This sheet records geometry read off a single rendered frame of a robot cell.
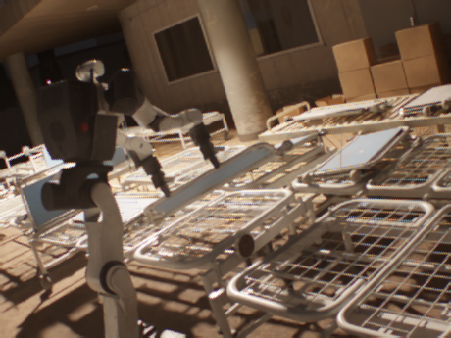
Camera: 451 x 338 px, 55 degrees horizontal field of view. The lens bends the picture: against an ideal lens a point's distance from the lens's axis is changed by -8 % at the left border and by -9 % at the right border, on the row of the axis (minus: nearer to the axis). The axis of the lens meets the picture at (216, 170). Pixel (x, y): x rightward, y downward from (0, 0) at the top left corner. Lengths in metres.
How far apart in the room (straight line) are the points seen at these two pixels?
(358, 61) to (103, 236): 4.22
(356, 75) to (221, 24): 2.36
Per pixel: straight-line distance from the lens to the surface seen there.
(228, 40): 7.01
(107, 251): 1.92
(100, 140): 1.84
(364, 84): 5.61
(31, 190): 3.79
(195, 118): 2.18
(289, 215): 2.51
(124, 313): 2.00
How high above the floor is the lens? 1.32
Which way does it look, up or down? 13 degrees down
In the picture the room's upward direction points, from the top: 17 degrees counter-clockwise
